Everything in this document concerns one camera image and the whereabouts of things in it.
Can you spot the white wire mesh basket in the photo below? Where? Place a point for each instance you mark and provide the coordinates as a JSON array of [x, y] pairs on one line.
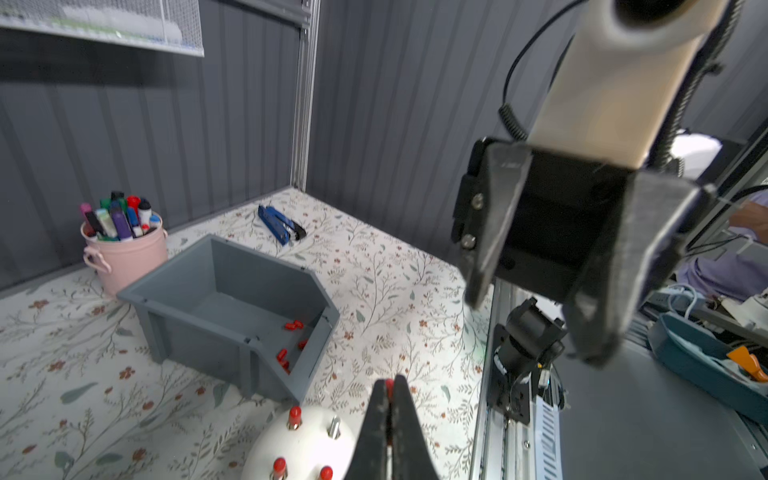
[[47, 17]]

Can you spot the pink pen cup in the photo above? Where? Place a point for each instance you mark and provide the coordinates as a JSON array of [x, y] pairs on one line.
[[124, 238]]

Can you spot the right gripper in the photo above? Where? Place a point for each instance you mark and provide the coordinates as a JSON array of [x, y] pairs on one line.
[[595, 236]]

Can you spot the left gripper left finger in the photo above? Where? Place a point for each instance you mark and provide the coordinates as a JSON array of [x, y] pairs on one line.
[[369, 459]]

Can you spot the grey plastic parts bin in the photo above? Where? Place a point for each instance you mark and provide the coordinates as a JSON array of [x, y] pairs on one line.
[[237, 315]]

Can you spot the teal tray outside cell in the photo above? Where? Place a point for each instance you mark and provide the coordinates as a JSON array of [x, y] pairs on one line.
[[697, 356]]

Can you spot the blue stapler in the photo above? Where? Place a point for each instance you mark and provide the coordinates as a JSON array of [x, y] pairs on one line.
[[284, 230]]

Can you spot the white marker in basket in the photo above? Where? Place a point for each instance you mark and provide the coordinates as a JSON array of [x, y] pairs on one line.
[[125, 21]]

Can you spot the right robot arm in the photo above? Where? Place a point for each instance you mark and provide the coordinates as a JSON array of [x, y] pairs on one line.
[[626, 79]]

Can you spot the white dome with screws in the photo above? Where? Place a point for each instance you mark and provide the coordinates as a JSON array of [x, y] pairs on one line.
[[323, 439]]

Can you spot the red screw sleeve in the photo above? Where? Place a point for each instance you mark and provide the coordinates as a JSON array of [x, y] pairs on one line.
[[389, 384], [326, 473], [279, 468]]

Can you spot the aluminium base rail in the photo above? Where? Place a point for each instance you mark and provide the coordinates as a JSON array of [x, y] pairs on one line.
[[517, 433]]

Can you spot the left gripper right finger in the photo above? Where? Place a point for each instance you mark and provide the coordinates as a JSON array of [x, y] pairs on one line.
[[410, 454]]

